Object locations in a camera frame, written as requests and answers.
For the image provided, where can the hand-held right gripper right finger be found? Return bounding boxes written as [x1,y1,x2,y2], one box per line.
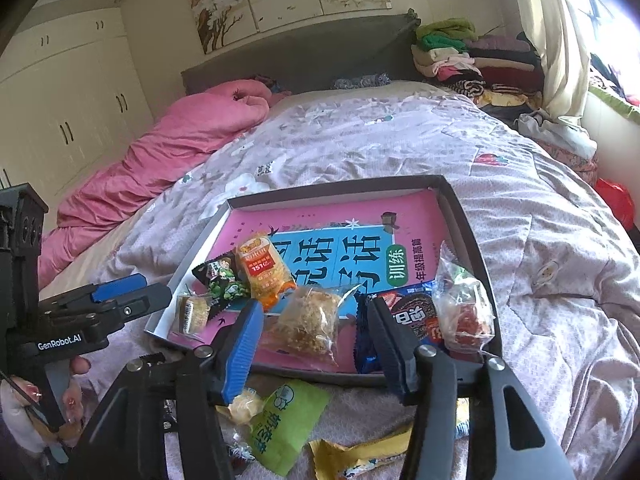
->
[366,300,576,480]

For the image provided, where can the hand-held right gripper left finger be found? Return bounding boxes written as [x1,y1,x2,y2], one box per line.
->
[67,300,264,480]

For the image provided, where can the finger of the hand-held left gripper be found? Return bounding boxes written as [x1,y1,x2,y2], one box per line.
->
[52,274,148,315]
[107,282,173,329]

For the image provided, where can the small clear cake packet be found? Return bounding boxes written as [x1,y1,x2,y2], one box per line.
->
[171,291,212,337]

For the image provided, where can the blue sandwich cookie packet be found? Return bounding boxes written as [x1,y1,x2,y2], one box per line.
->
[354,284,447,376]

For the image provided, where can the dark green pea packet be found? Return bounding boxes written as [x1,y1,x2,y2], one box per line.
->
[192,256,251,320]

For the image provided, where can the clear floss cake packet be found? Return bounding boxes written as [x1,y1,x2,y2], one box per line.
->
[261,284,363,367]

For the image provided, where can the clear packet red snack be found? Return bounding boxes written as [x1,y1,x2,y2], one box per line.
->
[431,241,497,357]

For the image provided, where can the orange biscuit packet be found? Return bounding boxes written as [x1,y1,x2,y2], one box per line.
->
[234,231,297,312]

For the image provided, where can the shallow grey cardboard box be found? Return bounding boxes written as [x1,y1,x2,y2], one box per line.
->
[144,174,503,388]

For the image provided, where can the person's left hand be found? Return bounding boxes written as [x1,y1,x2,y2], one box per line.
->
[0,356,92,453]

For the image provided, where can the pale yellow small snack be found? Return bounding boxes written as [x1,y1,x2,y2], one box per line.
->
[216,389,267,427]

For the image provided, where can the green snack packet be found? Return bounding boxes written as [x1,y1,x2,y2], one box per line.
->
[246,379,332,477]

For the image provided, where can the blue white snack packet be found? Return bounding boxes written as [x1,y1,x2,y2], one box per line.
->
[452,397,472,442]

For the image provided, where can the gold snack packet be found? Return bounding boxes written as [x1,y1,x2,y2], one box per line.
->
[309,422,417,480]

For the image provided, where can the pink duvet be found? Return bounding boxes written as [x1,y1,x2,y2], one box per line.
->
[37,79,273,291]

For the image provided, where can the pink workbook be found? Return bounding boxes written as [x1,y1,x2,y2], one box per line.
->
[200,187,458,376]

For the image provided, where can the cream wardrobe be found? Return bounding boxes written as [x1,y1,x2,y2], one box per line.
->
[0,7,156,196]

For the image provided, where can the floral lilac quilt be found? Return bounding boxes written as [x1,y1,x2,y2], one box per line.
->
[65,82,640,480]

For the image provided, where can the dark patterned pillow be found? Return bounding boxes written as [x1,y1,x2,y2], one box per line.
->
[330,72,393,92]
[250,75,293,96]

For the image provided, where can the floral pink bedsheet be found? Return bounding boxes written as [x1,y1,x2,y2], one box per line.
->
[537,140,601,187]

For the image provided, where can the red plastic bag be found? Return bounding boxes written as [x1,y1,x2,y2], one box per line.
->
[595,177,636,233]

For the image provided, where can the grey headboard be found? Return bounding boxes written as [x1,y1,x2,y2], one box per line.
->
[180,10,421,96]

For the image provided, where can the pile of folded clothes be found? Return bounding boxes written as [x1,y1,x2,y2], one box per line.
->
[411,17,546,111]

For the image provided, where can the green sill cloth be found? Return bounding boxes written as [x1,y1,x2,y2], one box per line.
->
[587,82,640,123]

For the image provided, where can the cream curtain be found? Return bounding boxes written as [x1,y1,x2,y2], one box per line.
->
[507,0,598,158]

